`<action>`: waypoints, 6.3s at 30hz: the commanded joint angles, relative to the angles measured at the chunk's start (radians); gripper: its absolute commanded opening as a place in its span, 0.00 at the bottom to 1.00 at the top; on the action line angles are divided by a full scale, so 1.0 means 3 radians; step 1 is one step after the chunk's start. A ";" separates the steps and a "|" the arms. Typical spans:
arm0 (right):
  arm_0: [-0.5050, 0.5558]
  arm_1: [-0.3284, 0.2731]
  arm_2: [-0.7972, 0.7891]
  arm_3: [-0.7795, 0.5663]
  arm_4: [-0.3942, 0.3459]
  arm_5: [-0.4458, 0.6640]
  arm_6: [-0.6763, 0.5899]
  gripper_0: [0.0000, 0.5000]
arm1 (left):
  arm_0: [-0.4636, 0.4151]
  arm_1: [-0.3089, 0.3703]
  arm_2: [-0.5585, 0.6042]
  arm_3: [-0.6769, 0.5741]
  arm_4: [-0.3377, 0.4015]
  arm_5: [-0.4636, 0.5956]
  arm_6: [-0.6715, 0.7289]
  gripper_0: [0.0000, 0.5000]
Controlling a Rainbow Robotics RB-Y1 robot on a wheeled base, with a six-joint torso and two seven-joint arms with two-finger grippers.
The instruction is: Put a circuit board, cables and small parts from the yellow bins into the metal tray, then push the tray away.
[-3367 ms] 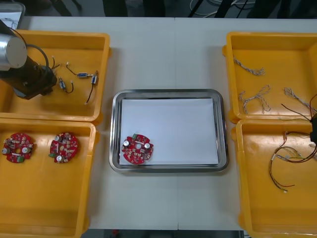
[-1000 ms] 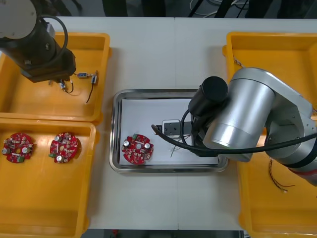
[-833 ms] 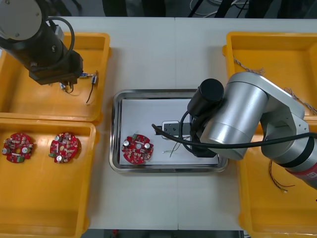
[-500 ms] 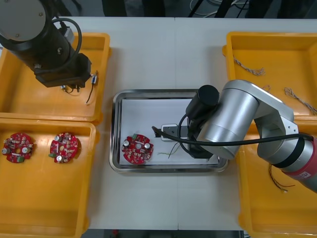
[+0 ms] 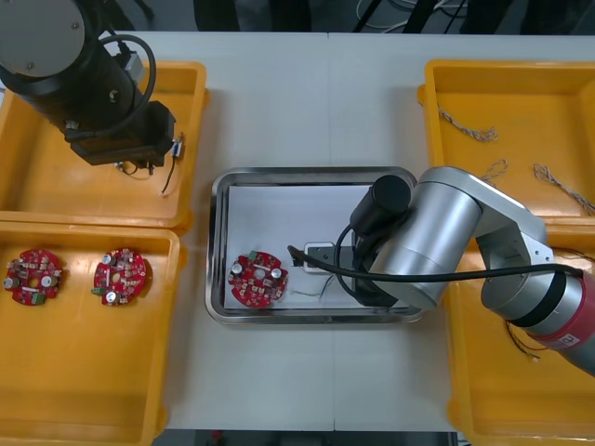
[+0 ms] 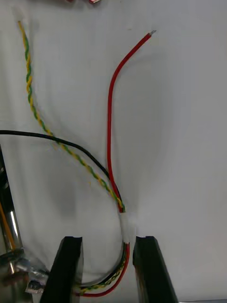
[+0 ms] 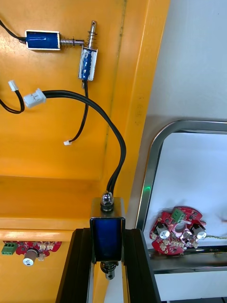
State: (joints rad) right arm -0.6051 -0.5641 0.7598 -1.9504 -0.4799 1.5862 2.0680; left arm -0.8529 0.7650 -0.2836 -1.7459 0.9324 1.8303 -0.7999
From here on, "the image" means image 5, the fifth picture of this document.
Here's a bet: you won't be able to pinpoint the round red circuit board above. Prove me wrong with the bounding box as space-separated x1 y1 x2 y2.
3 247 65 308
226 250 290 310
90 247 149 308

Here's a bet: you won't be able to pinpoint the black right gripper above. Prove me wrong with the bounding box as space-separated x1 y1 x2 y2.
352 231 401 310

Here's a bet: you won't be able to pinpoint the group of metal solenoids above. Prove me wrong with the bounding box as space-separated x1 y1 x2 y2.
160 132 186 196

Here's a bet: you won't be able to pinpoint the white paper sheet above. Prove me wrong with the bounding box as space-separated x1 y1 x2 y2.
221 184 373 311

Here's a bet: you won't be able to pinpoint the blue-white twisted wire harness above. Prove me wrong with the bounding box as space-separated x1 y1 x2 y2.
481 159 509 182
533 163 595 213
436 105 499 143

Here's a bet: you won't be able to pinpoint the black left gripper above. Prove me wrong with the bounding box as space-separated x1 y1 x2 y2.
64 101 177 178

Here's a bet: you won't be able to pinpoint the black stand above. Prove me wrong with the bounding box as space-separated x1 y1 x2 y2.
402 0 441 34

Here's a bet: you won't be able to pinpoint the white cables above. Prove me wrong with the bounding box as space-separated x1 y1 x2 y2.
355 0 466 33

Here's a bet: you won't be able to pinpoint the red green-yellow wire harness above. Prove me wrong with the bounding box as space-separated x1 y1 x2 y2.
552 248 591 262
505 319 543 364
291 273 338 301

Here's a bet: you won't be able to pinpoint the steel tray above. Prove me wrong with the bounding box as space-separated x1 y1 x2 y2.
204 165 429 327

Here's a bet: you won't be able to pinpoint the yellow-orange plastic bin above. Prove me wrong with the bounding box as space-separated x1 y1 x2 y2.
0 59 211 230
0 220 190 446
432 222 595 446
416 58 595 223

